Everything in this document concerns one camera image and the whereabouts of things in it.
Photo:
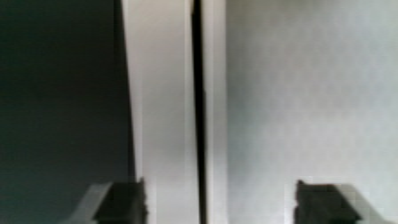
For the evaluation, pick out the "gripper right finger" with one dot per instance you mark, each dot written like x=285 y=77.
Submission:
x=322 y=205

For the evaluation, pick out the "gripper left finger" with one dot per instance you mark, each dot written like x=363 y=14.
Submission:
x=113 y=204

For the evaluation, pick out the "white desk tabletop tray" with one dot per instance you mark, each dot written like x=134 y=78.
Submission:
x=303 y=101

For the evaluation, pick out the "white front fence bar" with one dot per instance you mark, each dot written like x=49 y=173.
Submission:
x=159 y=46

